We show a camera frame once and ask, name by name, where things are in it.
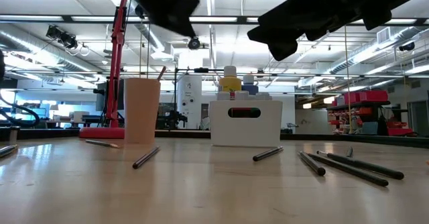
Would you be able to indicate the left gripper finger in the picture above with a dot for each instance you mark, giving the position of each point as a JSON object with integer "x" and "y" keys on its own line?
{"x": 182, "y": 26}
{"x": 190, "y": 5}

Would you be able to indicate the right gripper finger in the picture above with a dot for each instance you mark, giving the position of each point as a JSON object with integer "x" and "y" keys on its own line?
{"x": 285, "y": 23}
{"x": 283, "y": 49}

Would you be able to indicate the large dark blue paint bottle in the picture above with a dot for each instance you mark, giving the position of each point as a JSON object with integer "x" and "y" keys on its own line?
{"x": 249, "y": 86}

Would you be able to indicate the teal paint bottle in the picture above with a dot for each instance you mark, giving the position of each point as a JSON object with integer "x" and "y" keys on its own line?
{"x": 263, "y": 96}

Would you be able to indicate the large yellow paint bottle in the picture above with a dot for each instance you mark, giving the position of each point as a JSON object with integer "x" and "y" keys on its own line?
{"x": 230, "y": 81}

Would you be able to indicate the red-brown paint bottle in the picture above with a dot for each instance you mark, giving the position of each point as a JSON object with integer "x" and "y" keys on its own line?
{"x": 241, "y": 95}

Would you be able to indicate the white cylindrical tank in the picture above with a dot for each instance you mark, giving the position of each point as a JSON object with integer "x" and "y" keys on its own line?
{"x": 189, "y": 98}

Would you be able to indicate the red desk lamp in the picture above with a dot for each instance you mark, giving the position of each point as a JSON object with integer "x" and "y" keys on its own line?
{"x": 115, "y": 66}

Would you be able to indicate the white plastic bin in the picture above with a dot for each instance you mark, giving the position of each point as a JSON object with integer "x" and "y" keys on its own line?
{"x": 246, "y": 130}

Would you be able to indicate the black stand with machine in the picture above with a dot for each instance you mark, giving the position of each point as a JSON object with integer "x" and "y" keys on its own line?
{"x": 172, "y": 118}

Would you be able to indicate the peach plastic cup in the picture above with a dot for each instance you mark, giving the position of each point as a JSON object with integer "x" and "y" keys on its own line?
{"x": 142, "y": 110}

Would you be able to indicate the black ceiling spotlights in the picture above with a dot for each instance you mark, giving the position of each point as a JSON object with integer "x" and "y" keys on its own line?
{"x": 63, "y": 39}

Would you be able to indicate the red storage bins rack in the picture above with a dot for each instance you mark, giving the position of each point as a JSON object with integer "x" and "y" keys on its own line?
{"x": 372, "y": 95}

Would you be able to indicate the dark grey monitor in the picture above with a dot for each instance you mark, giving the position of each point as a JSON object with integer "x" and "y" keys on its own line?
{"x": 100, "y": 98}

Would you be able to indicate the thin brush tan tip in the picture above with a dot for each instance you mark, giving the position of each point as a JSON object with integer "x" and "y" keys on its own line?
{"x": 100, "y": 143}

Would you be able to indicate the black dome ceiling camera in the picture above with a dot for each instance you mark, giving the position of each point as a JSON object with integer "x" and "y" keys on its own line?
{"x": 193, "y": 43}

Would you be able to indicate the small black ceiling camera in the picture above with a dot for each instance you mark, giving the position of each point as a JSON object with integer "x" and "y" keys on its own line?
{"x": 407, "y": 46}

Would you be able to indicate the small grey post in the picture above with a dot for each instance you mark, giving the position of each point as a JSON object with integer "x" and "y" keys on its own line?
{"x": 13, "y": 134}

